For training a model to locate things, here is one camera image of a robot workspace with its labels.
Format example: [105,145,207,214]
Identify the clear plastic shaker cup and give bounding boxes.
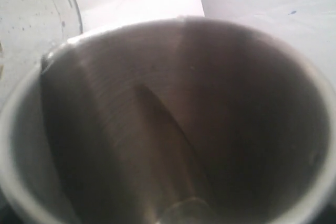
[1,0,83,101]

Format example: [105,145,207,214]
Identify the stainless steel cup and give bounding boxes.
[1,17,335,223]

